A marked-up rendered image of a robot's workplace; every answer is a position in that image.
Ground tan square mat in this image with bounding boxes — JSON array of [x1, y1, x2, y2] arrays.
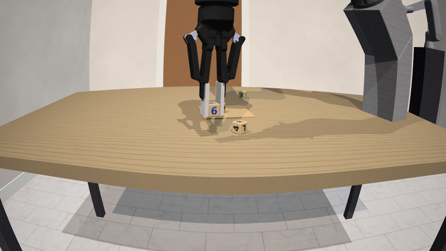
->
[[202, 105, 255, 120]]

